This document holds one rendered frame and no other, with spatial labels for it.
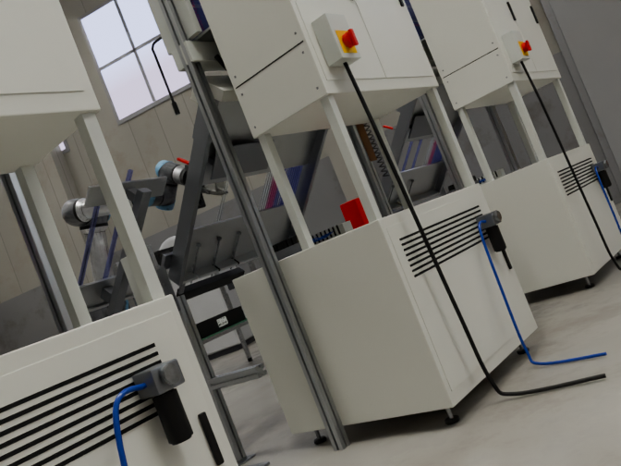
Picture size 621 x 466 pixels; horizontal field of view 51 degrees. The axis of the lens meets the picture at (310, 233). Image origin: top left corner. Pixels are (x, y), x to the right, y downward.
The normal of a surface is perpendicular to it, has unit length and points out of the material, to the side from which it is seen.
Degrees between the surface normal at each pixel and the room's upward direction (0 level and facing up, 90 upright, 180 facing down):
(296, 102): 90
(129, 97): 90
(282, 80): 90
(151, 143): 90
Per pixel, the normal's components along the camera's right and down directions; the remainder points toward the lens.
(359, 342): -0.60, 0.21
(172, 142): -0.30, 0.07
